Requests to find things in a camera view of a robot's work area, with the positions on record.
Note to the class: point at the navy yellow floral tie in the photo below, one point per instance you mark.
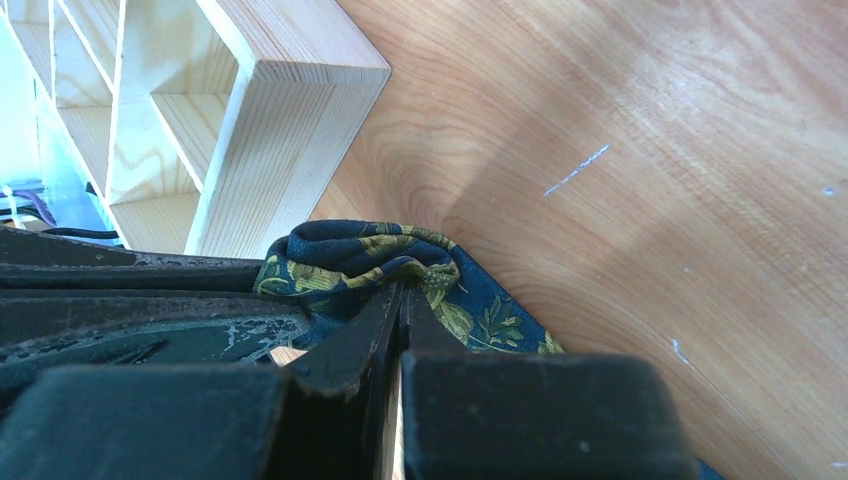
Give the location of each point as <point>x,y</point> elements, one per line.
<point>333,268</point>

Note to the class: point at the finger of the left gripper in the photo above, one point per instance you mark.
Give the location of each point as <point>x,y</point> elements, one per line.
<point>45,329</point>
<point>31,260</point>

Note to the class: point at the wooden compartment tray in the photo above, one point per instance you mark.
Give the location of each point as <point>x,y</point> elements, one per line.
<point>189,127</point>

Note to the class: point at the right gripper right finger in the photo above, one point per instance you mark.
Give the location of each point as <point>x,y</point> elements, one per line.
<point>472,415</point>

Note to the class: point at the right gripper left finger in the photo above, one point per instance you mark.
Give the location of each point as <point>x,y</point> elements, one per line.
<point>327,415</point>

